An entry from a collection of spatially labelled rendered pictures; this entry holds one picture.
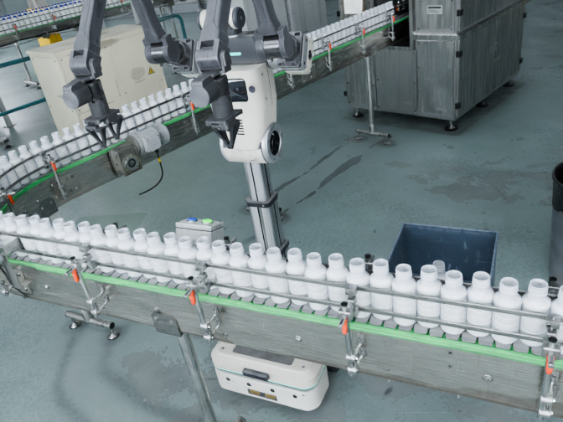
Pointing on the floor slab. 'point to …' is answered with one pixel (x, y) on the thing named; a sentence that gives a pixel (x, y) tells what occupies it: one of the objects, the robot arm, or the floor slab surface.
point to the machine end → (441, 59)
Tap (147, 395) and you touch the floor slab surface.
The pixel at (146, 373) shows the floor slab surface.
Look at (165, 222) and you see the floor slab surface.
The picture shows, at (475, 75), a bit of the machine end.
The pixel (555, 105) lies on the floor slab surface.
